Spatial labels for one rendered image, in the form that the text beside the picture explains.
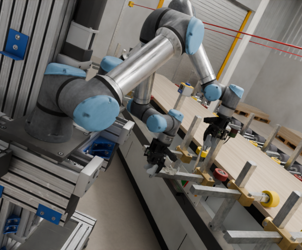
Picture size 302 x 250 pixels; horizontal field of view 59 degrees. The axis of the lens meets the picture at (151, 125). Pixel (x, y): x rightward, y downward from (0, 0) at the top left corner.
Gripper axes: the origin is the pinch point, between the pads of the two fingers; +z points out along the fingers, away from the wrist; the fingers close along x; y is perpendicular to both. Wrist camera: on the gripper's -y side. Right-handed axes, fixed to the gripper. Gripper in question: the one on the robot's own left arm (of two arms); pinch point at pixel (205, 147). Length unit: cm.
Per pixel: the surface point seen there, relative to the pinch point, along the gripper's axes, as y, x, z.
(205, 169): 0.2, 7.4, 13.0
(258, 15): -129, 102, -100
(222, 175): 5.7, 15.1, 11.8
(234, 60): -131, 101, -52
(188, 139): -24.5, 6.7, 6.5
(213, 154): 0.6, 7.1, 2.5
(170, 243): -20, 28, 87
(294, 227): 42, 33, 14
